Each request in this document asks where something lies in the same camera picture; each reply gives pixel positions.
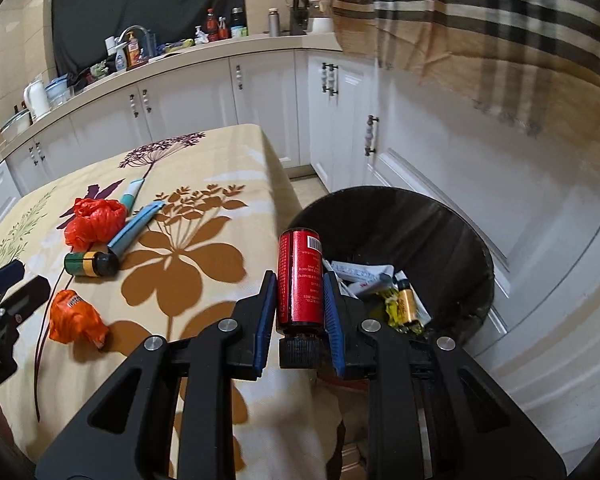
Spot clear container with blue lid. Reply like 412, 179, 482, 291
45, 75, 73, 110

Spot white blender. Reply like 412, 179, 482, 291
310, 0, 337, 34

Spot orange plastic bag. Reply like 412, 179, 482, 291
48, 290, 111, 348

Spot black lined trash bin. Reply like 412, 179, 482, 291
285, 186, 496, 361

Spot green bottle with black cap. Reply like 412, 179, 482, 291
63, 250, 120, 278

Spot white kitchen cabinets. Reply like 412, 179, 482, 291
0, 47, 600, 341

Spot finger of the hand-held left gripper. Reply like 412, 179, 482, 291
0, 275, 51, 321
0, 260, 25, 306

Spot white kettle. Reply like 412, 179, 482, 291
23, 80, 51, 120

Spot black curtain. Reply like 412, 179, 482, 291
51, 0, 247, 78

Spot red bottle with black cap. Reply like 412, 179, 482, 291
276, 228, 327, 370

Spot red plastic bag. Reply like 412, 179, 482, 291
60, 197, 128, 251

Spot white pot with lid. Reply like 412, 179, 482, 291
0, 108, 32, 142

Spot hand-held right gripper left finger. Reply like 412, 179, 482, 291
34, 270, 279, 480

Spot chrome faucet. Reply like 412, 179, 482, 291
120, 25, 153, 56

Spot small amber bottle gold label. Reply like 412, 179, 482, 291
394, 271, 416, 328

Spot black knife block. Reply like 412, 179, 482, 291
289, 0, 311, 36

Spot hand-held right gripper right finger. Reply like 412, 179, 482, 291
322, 272, 567, 480

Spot blue tube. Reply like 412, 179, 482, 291
107, 201, 166, 256

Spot yellow wrapper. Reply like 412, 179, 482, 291
375, 295, 426, 333

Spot beige plaid cloth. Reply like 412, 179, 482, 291
332, 0, 600, 181

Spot teal and white tube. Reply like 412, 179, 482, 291
119, 179, 146, 211

